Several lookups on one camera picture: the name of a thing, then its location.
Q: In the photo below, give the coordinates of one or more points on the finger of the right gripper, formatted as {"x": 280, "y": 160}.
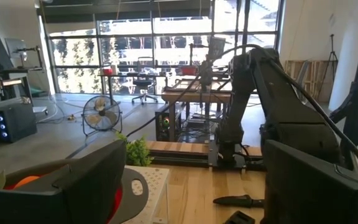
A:
{"x": 239, "y": 218}

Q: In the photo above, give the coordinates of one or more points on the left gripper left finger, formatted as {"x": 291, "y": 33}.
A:
{"x": 89, "y": 193}

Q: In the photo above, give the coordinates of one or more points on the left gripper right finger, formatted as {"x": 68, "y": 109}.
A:
{"x": 306, "y": 199}

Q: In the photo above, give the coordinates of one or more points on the black kitchen knife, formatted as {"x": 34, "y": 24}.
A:
{"x": 238, "y": 201}

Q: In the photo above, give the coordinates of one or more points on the red collapsible bowl grey rim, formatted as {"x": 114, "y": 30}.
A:
{"x": 126, "y": 205}

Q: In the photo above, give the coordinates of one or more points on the orange tangerine with leaf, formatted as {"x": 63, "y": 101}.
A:
{"x": 26, "y": 183}

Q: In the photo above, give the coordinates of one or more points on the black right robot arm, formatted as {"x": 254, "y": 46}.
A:
{"x": 291, "y": 109}

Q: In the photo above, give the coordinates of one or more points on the black bench robot arm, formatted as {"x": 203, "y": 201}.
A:
{"x": 207, "y": 71}

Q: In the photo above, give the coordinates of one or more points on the green plant white pot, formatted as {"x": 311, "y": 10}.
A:
{"x": 137, "y": 152}

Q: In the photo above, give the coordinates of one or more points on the small white table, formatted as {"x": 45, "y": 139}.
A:
{"x": 157, "y": 180}

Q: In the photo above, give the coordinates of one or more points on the black floor fan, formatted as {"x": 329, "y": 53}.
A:
{"x": 101, "y": 113}

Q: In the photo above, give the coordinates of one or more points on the computer tower blue lights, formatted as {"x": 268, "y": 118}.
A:
{"x": 17, "y": 123}

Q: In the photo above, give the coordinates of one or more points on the computer tower rainbow lights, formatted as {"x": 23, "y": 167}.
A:
{"x": 166, "y": 123}

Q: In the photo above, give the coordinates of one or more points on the wooden pallets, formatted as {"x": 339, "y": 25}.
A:
{"x": 294, "y": 77}

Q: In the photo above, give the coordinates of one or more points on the red cup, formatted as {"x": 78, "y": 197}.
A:
{"x": 107, "y": 71}

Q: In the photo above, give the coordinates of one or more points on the black office chair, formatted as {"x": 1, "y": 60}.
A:
{"x": 144, "y": 82}

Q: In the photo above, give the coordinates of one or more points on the black glass desk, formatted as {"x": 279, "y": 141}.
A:
{"x": 126, "y": 74}

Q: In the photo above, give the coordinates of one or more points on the wooden workbench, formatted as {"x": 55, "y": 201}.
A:
{"x": 194, "y": 96}

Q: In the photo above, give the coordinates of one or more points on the wooden top desk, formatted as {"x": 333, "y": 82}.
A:
{"x": 8, "y": 82}

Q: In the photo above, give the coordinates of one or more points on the black tripod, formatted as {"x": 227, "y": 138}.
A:
{"x": 332, "y": 49}

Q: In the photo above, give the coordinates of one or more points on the grey desk monitor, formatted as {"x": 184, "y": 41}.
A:
{"x": 14, "y": 46}

